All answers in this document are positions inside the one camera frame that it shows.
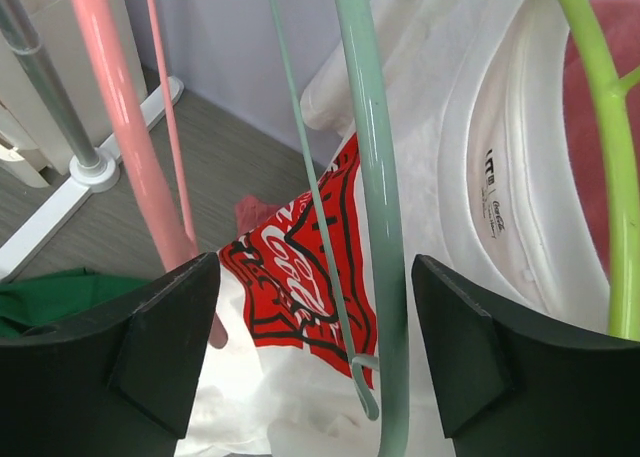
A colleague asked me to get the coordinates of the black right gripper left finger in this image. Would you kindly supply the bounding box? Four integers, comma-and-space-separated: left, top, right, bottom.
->
1, 253, 220, 456

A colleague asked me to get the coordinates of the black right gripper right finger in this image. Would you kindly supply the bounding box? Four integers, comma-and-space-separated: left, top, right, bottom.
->
411, 255, 639, 456

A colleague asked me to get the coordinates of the green t-shirt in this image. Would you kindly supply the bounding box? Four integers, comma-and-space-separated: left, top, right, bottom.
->
1, 268, 150, 338

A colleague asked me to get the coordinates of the mint green hanger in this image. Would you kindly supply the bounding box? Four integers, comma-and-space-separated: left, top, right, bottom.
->
291, 0, 409, 456

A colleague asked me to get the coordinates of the white graphic t-shirt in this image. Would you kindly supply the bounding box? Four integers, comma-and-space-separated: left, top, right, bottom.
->
176, 0, 609, 456

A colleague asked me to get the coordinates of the lime green hanger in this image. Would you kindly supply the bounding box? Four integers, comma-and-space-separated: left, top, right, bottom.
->
557, 0, 639, 341

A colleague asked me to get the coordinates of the red t-shirt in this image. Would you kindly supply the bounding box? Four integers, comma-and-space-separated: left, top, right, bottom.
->
234, 0, 640, 278

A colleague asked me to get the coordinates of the pink hanger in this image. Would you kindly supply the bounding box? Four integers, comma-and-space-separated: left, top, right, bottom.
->
63, 0, 229, 351

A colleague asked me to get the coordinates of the metal clothes rack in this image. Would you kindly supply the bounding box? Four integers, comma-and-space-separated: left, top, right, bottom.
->
1, 0, 194, 281

